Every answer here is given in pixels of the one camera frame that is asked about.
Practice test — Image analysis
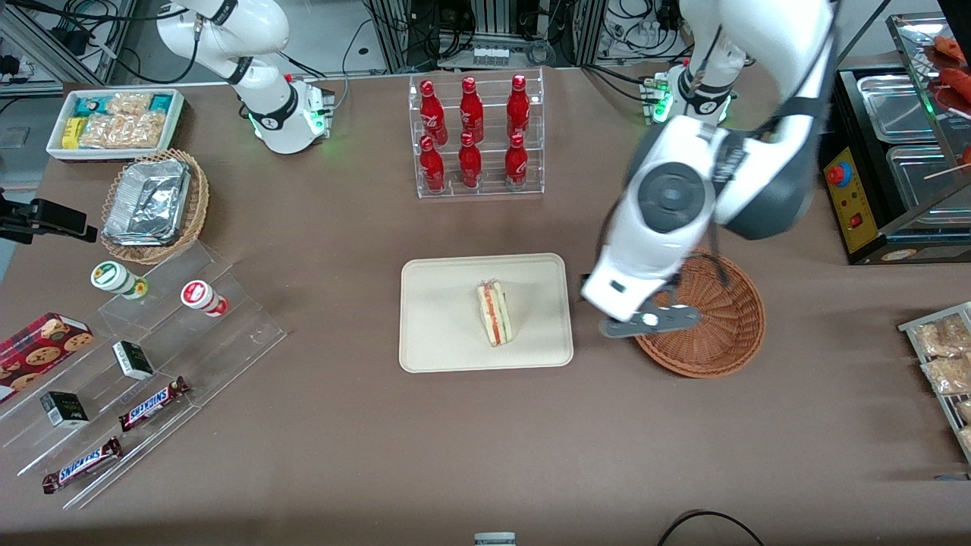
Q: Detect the clear acrylic stepped stand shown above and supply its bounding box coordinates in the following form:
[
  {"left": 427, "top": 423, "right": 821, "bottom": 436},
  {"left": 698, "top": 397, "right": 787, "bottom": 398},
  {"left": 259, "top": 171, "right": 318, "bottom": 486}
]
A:
[{"left": 0, "top": 241, "right": 288, "bottom": 510}]

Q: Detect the white rectangular snack bin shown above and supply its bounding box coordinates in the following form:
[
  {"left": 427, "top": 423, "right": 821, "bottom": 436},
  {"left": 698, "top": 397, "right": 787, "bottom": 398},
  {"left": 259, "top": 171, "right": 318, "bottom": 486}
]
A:
[{"left": 46, "top": 88, "right": 185, "bottom": 162}]

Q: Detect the aluminium frame shelf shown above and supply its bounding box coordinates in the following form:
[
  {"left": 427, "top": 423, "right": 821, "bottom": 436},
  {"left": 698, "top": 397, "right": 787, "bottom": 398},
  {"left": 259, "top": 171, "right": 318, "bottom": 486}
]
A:
[{"left": 0, "top": 0, "right": 137, "bottom": 96}]

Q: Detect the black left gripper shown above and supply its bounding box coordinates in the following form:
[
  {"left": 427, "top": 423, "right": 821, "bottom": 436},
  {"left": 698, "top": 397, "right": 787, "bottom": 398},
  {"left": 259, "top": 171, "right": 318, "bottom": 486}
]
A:
[{"left": 649, "top": 276, "right": 684, "bottom": 310}]

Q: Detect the steel warmer pan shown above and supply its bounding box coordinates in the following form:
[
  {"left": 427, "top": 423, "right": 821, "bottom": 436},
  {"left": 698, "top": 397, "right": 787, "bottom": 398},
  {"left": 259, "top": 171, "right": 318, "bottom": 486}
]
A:
[
  {"left": 886, "top": 144, "right": 971, "bottom": 215},
  {"left": 857, "top": 74, "right": 940, "bottom": 145}
]

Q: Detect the red lid cup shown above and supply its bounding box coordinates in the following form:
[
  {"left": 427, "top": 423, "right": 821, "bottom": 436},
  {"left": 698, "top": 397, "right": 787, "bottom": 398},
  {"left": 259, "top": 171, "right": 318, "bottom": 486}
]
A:
[{"left": 181, "top": 280, "right": 228, "bottom": 318}]

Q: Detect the Snickers chocolate bar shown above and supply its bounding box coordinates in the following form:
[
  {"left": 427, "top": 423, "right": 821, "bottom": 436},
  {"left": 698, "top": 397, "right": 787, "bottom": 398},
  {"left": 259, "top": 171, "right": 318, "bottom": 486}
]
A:
[
  {"left": 118, "top": 376, "right": 190, "bottom": 433},
  {"left": 42, "top": 437, "right": 123, "bottom": 494}
]

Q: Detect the red cookie box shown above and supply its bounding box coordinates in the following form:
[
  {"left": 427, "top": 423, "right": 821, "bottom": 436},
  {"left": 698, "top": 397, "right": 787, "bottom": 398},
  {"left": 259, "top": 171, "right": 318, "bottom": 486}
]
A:
[{"left": 0, "top": 312, "right": 95, "bottom": 403}]

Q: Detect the black cable loop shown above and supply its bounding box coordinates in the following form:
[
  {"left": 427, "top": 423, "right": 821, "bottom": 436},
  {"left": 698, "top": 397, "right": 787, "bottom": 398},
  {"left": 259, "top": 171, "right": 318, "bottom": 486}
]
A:
[{"left": 656, "top": 510, "right": 767, "bottom": 546}]

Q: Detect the large clear cracker bag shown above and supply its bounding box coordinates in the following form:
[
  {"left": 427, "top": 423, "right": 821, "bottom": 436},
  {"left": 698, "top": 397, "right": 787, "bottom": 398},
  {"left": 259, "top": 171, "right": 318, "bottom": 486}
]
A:
[{"left": 80, "top": 112, "right": 166, "bottom": 149}]

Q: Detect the green lid cup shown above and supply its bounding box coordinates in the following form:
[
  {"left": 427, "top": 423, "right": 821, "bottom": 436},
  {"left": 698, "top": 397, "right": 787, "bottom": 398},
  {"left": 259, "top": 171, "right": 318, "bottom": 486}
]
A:
[{"left": 90, "top": 261, "right": 149, "bottom": 300}]

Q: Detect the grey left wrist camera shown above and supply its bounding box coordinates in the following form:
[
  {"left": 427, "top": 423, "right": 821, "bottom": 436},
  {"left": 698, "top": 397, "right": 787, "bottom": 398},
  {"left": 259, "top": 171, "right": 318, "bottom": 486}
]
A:
[{"left": 599, "top": 303, "right": 702, "bottom": 339}]

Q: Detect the beige plastic tray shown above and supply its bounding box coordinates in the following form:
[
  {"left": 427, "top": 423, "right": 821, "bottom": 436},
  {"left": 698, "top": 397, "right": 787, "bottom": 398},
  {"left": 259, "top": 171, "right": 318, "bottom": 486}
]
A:
[{"left": 399, "top": 253, "right": 574, "bottom": 374}]

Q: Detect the aluminium foil container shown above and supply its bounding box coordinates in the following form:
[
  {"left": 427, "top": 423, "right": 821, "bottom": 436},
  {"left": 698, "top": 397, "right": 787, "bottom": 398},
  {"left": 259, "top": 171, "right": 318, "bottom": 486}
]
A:
[{"left": 104, "top": 158, "right": 191, "bottom": 247}]

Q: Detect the oval light wicker basket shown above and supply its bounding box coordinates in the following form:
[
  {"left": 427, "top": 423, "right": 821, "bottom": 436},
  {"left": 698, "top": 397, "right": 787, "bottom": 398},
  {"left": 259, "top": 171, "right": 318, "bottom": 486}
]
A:
[{"left": 100, "top": 149, "right": 210, "bottom": 265}]

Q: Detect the triangular sandwich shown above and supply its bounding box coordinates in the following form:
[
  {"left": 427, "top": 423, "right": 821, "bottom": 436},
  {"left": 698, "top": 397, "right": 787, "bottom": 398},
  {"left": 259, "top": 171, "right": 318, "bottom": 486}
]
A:
[{"left": 476, "top": 279, "right": 514, "bottom": 348}]

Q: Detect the black food warmer machine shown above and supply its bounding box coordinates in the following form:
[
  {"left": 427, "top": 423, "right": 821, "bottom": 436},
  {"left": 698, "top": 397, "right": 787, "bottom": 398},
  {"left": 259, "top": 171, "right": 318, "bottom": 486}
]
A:
[{"left": 818, "top": 11, "right": 971, "bottom": 266}]

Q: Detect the red cola bottle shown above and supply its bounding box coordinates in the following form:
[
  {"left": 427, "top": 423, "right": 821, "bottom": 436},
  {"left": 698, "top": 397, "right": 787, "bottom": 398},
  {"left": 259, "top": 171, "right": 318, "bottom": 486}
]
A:
[
  {"left": 504, "top": 132, "right": 529, "bottom": 187},
  {"left": 420, "top": 80, "right": 448, "bottom": 146},
  {"left": 458, "top": 132, "right": 482, "bottom": 189},
  {"left": 420, "top": 135, "right": 446, "bottom": 193},
  {"left": 460, "top": 76, "right": 485, "bottom": 145},
  {"left": 507, "top": 74, "right": 531, "bottom": 141}
]

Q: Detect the tray of packaged snacks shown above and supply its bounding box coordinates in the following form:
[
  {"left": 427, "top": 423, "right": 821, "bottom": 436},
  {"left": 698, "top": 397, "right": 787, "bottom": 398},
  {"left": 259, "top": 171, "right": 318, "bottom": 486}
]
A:
[{"left": 898, "top": 302, "right": 971, "bottom": 463}]

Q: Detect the round brown wicker basket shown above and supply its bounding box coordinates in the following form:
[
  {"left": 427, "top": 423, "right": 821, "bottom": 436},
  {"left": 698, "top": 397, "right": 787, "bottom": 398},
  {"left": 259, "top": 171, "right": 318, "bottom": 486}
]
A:
[{"left": 630, "top": 246, "right": 766, "bottom": 378}]

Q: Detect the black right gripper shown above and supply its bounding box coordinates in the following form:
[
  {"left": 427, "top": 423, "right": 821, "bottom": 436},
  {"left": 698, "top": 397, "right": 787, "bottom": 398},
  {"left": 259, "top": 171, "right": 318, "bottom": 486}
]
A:
[{"left": 0, "top": 190, "right": 99, "bottom": 245}]

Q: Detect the small black carton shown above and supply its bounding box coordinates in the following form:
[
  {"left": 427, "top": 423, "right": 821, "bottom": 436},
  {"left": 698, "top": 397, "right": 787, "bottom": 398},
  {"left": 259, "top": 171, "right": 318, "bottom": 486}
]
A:
[
  {"left": 40, "top": 391, "right": 90, "bottom": 429},
  {"left": 112, "top": 340, "right": 155, "bottom": 381}
]

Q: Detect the clear acrylic bottle rack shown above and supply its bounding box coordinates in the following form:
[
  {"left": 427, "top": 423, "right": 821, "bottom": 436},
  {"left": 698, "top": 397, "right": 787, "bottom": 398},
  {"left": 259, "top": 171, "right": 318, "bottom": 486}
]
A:
[{"left": 408, "top": 67, "right": 545, "bottom": 199}]

